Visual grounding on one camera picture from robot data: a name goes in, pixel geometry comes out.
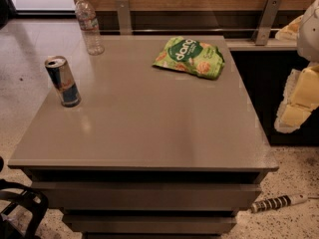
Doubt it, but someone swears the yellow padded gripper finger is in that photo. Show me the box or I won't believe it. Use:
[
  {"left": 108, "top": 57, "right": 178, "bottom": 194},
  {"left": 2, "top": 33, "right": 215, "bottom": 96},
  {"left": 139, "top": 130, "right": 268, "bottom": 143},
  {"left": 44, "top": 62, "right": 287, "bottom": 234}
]
[
  {"left": 274, "top": 65, "right": 319, "bottom": 133},
  {"left": 275, "top": 15, "right": 302, "bottom": 41}
]

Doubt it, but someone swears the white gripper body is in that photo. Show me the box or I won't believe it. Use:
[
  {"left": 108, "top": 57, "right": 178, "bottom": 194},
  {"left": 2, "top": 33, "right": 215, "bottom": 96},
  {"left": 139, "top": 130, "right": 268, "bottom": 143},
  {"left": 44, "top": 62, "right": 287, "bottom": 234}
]
[{"left": 297, "top": 0, "right": 319, "bottom": 63}]

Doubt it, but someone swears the Red Bull can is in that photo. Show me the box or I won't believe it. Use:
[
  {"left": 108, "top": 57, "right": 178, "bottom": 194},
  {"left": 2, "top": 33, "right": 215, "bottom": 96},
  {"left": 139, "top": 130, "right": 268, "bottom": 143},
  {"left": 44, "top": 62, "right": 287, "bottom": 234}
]
[{"left": 45, "top": 56, "right": 81, "bottom": 108}]

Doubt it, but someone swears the white power strip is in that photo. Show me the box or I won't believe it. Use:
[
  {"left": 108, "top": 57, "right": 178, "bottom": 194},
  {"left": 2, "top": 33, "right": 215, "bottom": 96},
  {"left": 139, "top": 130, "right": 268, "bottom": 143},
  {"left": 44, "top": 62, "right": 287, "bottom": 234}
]
[{"left": 250, "top": 194, "right": 308, "bottom": 213}]

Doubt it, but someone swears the green snack chip bag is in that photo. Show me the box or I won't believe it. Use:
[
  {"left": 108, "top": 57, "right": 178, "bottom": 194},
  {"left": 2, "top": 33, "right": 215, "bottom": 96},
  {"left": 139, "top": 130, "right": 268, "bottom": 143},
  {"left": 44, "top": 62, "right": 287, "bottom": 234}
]
[{"left": 154, "top": 36, "right": 225, "bottom": 80}]

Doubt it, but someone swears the grey drawer cabinet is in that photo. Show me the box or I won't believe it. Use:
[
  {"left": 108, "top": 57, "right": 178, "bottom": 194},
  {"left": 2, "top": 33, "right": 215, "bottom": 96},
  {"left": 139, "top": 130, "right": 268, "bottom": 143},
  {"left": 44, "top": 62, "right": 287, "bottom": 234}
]
[{"left": 9, "top": 36, "right": 278, "bottom": 239}]

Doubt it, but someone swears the clear plastic water bottle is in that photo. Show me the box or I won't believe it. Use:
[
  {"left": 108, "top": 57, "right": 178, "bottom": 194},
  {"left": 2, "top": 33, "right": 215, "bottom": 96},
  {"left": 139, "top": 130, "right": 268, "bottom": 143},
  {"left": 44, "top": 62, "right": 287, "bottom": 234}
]
[{"left": 75, "top": 0, "right": 105, "bottom": 56}]

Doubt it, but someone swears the black chair base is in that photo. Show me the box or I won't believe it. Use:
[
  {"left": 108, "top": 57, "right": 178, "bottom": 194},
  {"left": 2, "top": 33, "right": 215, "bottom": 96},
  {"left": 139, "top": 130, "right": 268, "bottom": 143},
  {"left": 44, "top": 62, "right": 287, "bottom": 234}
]
[{"left": 0, "top": 156, "right": 50, "bottom": 239}]

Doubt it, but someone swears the right metal wall bracket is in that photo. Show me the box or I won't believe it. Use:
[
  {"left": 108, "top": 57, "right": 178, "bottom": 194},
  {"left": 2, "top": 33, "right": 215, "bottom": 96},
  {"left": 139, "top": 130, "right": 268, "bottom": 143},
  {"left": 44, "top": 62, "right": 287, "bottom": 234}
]
[{"left": 252, "top": 0, "right": 282, "bottom": 46}]

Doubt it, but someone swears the metal wall bracket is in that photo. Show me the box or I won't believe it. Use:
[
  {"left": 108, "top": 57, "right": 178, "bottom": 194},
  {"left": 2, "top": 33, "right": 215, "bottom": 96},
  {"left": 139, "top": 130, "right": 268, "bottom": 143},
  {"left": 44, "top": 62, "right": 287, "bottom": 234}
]
[
  {"left": 252, "top": 0, "right": 282, "bottom": 46},
  {"left": 116, "top": 0, "right": 133, "bottom": 35}
]

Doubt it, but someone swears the left metal wall bracket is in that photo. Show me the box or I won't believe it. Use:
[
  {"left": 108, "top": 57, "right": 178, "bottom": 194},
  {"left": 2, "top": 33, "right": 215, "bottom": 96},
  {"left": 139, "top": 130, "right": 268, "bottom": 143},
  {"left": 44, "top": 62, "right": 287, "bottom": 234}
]
[{"left": 116, "top": 0, "right": 133, "bottom": 35}]

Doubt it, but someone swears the horizontal metal rail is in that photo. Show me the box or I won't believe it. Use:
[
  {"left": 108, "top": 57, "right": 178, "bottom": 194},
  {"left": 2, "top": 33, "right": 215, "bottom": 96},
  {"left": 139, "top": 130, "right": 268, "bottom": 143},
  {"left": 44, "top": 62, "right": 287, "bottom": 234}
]
[{"left": 99, "top": 28, "right": 282, "bottom": 34}]

